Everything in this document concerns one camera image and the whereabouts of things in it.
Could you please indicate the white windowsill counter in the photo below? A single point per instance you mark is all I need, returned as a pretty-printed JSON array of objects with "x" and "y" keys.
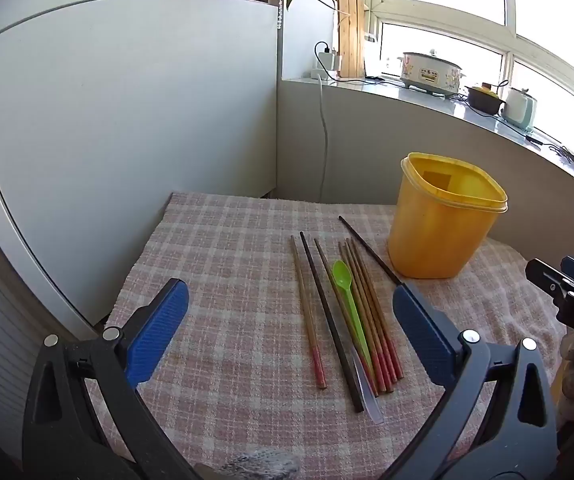
[{"x": 417, "y": 97}]

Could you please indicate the brown pot with yellow lid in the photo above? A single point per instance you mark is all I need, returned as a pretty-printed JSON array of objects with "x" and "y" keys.
[{"x": 484, "y": 100}]

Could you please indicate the grey fuzzy cloth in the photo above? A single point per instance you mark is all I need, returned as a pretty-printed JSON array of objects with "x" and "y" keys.
[{"x": 262, "y": 465}]

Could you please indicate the green plastic spoon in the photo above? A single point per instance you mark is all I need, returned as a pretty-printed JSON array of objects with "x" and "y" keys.
[{"x": 342, "y": 275}]

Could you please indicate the pale green electric kettle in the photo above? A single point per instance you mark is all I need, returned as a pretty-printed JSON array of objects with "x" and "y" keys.
[{"x": 519, "y": 110}]

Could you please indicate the wooden plank board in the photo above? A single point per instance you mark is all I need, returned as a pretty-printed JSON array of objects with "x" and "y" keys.
[{"x": 351, "y": 25}]

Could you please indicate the white power strip with plugs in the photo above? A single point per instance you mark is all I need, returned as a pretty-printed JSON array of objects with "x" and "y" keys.
[{"x": 323, "y": 50}]

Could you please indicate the white cabinet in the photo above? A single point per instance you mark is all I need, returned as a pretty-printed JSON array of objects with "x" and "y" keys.
[{"x": 117, "y": 135}]

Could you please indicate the yellow plastic container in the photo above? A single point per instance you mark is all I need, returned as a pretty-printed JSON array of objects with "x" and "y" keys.
[{"x": 432, "y": 240}]

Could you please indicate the brown red-tipped chopstick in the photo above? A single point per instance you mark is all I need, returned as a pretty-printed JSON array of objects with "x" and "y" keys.
[
  {"x": 307, "y": 310},
  {"x": 366, "y": 300},
  {"x": 323, "y": 260},
  {"x": 358, "y": 300},
  {"x": 374, "y": 300}
]

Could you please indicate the white charger plug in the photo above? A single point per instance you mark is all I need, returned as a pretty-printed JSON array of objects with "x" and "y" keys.
[{"x": 331, "y": 60}]

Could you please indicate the person's right hand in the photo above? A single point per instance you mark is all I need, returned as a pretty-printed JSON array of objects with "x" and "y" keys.
[{"x": 571, "y": 380}]

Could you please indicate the clear plastic spoon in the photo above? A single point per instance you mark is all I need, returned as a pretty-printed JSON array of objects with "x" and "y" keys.
[{"x": 372, "y": 400}]

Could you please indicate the white window frame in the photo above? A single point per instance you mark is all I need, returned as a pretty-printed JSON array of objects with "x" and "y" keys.
[{"x": 509, "y": 5}]

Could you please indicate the dark chopstick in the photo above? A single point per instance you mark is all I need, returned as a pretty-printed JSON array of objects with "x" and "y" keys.
[
  {"x": 367, "y": 247},
  {"x": 330, "y": 320}
]

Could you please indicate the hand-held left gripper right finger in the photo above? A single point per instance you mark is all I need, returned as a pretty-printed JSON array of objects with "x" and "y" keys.
[{"x": 422, "y": 332}]

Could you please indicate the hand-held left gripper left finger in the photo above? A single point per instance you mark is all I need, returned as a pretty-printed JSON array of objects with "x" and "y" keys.
[{"x": 159, "y": 327}]

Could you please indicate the pink checked cloth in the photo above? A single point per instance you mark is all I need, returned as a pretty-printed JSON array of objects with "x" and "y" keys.
[{"x": 227, "y": 270}]

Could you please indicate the black power adapter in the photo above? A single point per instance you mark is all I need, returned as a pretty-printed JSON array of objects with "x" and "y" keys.
[{"x": 533, "y": 139}]

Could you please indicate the white floral slow cooker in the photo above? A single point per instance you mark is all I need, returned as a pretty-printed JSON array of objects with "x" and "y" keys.
[{"x": 429, "y": 72}]

